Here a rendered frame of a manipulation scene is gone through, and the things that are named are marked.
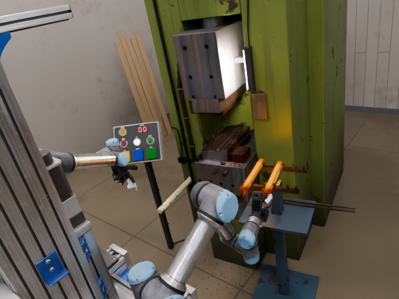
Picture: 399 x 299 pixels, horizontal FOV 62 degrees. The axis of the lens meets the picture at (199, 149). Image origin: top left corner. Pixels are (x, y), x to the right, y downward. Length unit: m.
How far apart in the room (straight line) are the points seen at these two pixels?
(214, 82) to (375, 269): 1.76
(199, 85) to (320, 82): 0.86
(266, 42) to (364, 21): 3.09
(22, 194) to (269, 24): 1.48
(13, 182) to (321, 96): 1.99
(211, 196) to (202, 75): 0.98
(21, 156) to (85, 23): 3.95
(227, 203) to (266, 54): 1.04
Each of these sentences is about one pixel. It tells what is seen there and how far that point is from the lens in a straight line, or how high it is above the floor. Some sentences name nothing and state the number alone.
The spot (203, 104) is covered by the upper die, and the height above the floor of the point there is 1.32.
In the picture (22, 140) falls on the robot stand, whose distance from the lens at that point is 1.16.
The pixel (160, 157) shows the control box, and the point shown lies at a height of 0.98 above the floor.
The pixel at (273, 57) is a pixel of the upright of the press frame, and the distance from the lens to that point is 2.02.
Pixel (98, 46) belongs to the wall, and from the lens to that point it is 5.07.
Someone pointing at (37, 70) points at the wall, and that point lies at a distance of 4.62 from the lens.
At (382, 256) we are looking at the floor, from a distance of 2.91.
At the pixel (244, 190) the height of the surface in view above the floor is 0.98.
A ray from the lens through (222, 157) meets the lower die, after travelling 2.26.
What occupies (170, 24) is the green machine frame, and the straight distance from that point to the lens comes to 2.28.
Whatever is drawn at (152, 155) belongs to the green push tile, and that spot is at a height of 1.00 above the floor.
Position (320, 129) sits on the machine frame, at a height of 0.92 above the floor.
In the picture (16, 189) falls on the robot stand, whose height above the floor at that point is 1.55.
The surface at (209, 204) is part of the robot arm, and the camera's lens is 1.29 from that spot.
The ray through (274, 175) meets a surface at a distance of 1.91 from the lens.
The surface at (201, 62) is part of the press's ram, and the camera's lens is 2.05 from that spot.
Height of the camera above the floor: 2.01
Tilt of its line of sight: 26 degrees down
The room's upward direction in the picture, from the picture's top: 11 degrees counter-clockwise
